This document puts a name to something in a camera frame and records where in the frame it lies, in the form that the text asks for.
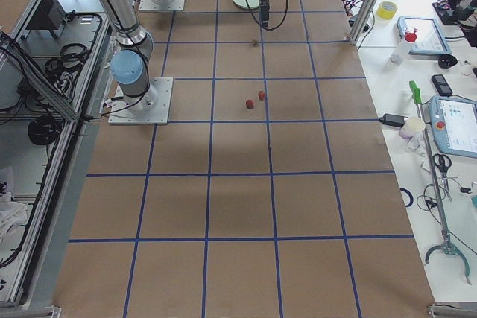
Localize red strawberry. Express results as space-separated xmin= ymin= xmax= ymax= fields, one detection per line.
xmin=245 ymin=99 xmax=254 ymax=109
xmin=258 ymin=91 xmax=266 ymax=101

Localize yellow tape roll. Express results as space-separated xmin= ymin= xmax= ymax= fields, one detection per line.
xmin=376 ymin=1 xmax=398 ymax=20

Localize red capped plastic bottle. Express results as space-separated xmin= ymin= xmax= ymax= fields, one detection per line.
xmin=390 ymin=29 xmax=417 ymax=65

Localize blue teach pendant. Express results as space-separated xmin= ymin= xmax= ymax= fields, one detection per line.
xmin=397 ymin=16 xmax=452 ymax=57
xmin=429 ymin=96 xmax=476 ymax=158

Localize black power adapter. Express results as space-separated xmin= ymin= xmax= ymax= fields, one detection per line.
xmin=379 ymin=113 xmax=405 ymax=128

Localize white paper cup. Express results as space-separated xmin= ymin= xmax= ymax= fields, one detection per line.
xmin=399 ymin=117 xmax=426 ymax=139

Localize long reach grabber tool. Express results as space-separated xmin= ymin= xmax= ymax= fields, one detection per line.
xmin=408 ymin=80 xmax=472 ymax=285

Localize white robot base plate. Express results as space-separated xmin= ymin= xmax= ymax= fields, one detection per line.
xmin=108 ymin=77 xmax=173 ymax=125

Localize black handled scissors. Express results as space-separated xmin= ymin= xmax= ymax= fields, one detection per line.
xmin=432 ymin=153 xmax=452 ymax=202

